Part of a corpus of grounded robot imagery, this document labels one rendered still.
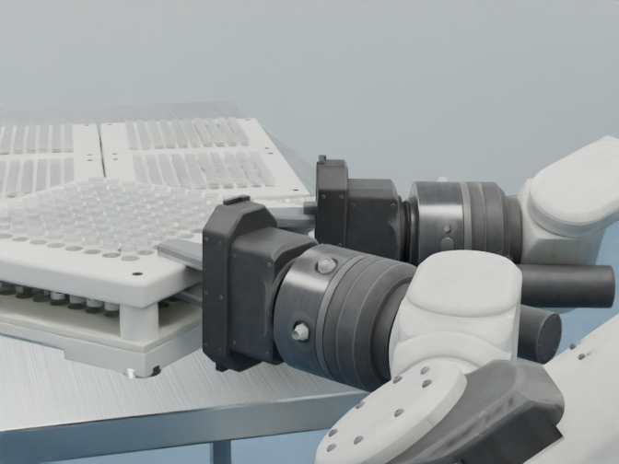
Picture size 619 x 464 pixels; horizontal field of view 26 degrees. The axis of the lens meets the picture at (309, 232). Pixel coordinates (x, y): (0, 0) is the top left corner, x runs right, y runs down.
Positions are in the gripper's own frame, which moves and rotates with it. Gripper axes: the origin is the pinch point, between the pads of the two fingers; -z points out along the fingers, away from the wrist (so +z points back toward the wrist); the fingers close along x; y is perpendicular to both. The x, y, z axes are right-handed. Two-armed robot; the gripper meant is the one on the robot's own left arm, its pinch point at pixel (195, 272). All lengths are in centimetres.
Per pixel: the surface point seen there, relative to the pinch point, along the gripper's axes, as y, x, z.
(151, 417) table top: 8.6, 18.3, -13.3
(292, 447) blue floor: 158, 107, -116
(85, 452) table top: 3.9, 21.0, -16.7
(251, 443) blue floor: 154, 108, -125
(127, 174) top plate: 50, 12, -59
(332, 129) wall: 330, 75, -236
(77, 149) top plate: 57, 12, -75
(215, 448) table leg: 122, 92, -108
